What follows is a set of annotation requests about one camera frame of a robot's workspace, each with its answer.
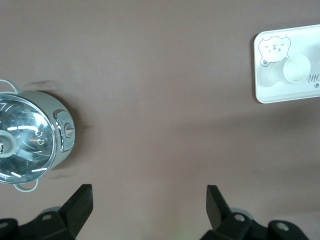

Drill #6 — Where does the brown table cover mat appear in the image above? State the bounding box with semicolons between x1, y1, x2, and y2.
0;0;320;240

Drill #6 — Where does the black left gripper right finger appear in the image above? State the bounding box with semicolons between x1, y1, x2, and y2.
199;184;311;240

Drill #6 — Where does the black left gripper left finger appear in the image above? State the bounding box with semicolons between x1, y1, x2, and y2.
0;183;95;240

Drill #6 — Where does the glass pot lid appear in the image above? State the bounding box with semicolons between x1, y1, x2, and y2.
0;93;57;185

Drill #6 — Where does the green electric cooking pot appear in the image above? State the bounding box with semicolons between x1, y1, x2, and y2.
0;79;76;192

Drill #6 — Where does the cream bear print tray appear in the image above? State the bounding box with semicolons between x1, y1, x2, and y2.
253;24;320;105

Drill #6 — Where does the white IKEA cup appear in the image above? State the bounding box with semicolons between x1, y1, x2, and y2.
269;54;312;84

